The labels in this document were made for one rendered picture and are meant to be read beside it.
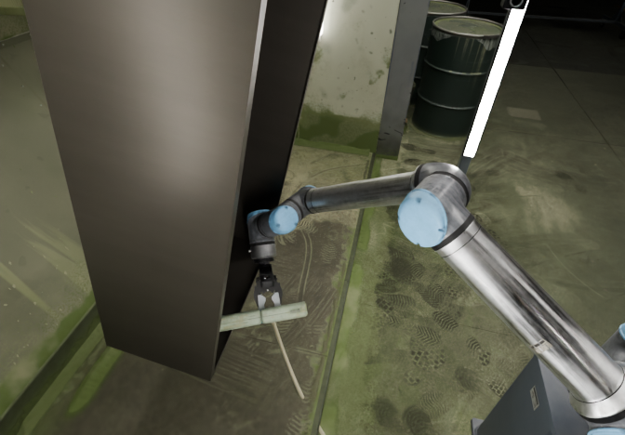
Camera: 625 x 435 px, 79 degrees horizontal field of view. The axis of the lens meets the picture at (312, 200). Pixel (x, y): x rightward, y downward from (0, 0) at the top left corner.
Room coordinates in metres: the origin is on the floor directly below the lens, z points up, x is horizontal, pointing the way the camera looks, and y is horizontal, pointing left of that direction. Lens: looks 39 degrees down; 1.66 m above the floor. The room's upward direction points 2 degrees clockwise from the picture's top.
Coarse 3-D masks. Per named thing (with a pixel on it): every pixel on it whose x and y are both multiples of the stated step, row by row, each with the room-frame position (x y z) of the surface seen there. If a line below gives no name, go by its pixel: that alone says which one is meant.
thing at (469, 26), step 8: (440, 24) 3.33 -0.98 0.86; (448, 24) 3.34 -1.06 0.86; (456, 24) 3.35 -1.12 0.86; (464, 24) 3.36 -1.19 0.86; (472, 24) 3.38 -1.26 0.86; (480, 24) 3.38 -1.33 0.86; (488, 24) 3.38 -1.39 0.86; (464, 32) 3.14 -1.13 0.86; (472, 32) 3.15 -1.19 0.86; (480, 32) 3.15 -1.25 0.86; (488, 32) 3.17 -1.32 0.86; (496, 32) 3.18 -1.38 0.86
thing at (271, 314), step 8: (288, 304) 0.78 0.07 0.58; (296, 304) 0.77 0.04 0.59; (304, 304) 0.77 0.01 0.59; (240, 312) 0.74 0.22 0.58; (248, 312) 0.73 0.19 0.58; (256, 312) 0.73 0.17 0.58; (264, 312) 0.74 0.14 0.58; (272, 312) 0.74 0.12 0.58; (280, 312) 0.74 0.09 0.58; (288, 312) 0.74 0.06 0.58; (296, 312) 0.74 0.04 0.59; (304, 312) 0.75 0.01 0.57; (224, 320) 0.70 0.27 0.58; (232, 320) 0.71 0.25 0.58; (240, 320) 0.71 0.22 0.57; (248, 320) 0.71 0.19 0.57; (256, 320) 0.71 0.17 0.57; (264, 320) 0.72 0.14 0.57; (272, 320) 0.72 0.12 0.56; (280, 320) 0.72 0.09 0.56; (224, 328) 0.68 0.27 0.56; (232, 328) 0.69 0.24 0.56
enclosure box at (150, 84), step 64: (64, 0) 0.58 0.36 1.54; (128, 0) 0.56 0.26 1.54; (192, 0) 0.54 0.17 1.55; (256, 0) 0.52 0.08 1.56; (320, 0) 1.12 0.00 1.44; (64, 64) 0.59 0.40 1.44; (128, 64) 0.56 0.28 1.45; (192, 64) 0.54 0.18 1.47; (256, 64) 0.54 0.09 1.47; (64, 128) 0.60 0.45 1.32; (128, 128) 0.57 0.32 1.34; (192, 128) 0.55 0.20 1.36; (256, 128) 1.15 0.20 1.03; (128, 192) 0.58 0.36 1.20; (192, 192) 0.55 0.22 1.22; (256, 192) 1.16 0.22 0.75; (128, 256) 0.59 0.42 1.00; (192, 256) 0.56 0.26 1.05; (128, 320) 0.60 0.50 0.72; (192, 320) 0.56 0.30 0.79
